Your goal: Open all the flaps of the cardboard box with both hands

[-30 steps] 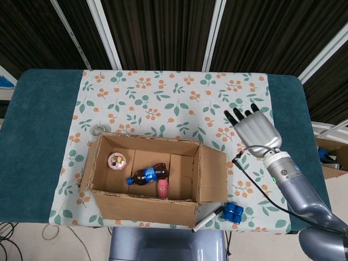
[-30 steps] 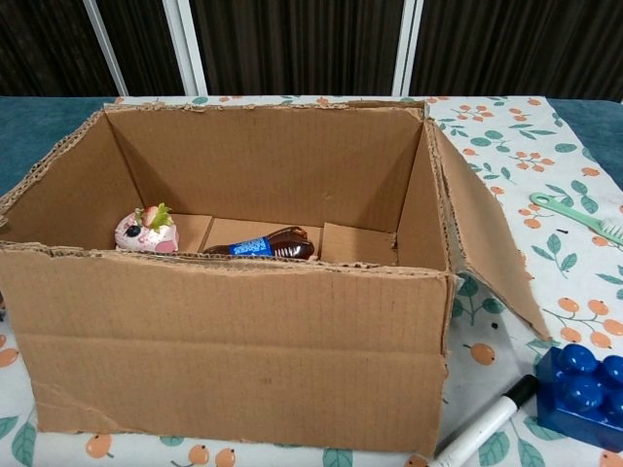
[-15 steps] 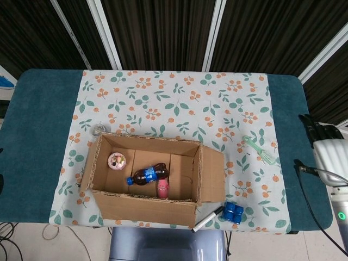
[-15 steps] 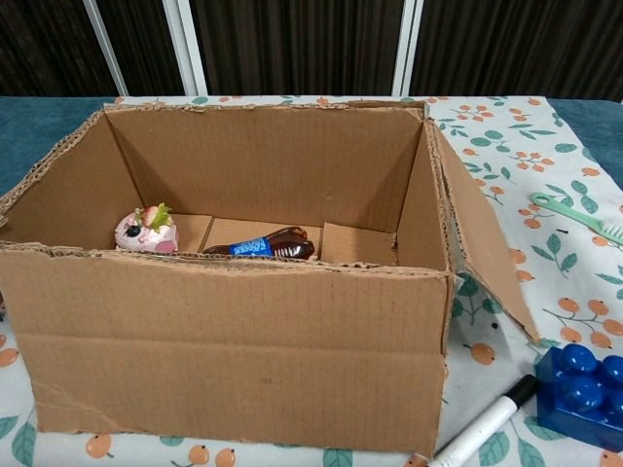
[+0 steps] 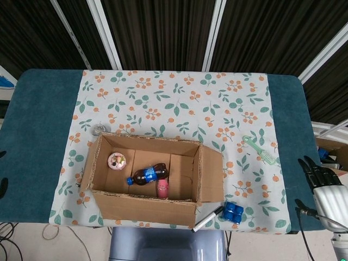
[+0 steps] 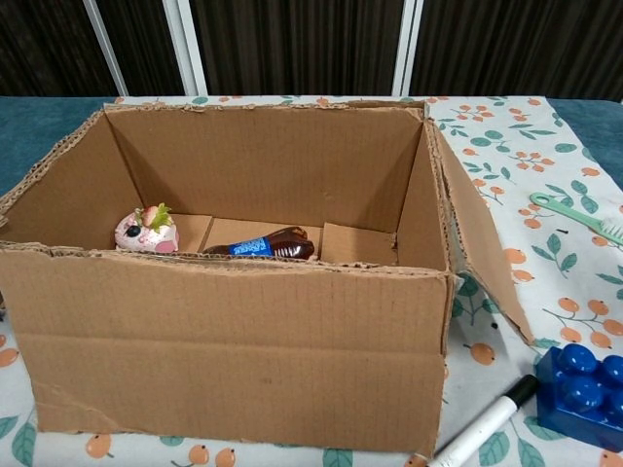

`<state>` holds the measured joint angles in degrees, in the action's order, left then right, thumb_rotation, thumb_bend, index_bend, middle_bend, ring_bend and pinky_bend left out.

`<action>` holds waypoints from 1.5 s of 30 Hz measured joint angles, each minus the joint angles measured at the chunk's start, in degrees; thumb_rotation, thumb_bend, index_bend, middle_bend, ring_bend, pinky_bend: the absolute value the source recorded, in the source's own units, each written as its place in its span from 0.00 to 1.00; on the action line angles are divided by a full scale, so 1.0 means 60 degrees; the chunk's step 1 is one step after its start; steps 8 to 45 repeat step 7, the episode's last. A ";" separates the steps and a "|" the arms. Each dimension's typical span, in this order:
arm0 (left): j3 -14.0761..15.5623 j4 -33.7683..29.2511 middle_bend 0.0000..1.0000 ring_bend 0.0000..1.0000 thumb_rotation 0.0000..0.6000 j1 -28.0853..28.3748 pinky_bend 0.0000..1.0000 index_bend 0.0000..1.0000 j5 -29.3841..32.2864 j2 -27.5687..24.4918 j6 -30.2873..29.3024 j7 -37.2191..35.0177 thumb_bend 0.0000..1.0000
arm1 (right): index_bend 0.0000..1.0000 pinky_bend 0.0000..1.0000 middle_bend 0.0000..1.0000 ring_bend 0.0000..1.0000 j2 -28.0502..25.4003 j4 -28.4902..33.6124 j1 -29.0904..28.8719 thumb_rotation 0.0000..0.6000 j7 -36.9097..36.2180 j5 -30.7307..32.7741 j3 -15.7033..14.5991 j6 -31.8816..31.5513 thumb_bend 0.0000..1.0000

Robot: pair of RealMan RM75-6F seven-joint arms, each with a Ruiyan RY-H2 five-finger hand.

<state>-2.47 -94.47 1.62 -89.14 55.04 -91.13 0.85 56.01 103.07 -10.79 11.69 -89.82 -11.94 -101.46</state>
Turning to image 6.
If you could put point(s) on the cardboard box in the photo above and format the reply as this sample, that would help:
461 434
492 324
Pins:
219 350

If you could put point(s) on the cola bottle blue label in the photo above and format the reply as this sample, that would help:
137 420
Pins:
272 245

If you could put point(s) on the pink toy cake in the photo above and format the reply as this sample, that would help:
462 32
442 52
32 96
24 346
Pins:
146 233

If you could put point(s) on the floral print tablecloth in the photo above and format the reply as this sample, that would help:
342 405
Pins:
511 160

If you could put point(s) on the white marker black cap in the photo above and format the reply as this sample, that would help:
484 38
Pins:
482 428

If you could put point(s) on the mint green brush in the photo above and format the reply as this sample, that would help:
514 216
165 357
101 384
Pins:
574 214

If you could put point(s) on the blue toy building block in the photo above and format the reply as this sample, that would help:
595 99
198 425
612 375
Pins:
584 394

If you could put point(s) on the thick white frame post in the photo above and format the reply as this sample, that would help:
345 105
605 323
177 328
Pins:
187 48
407 48

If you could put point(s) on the thin white frame post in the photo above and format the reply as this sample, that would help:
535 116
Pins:
106 48

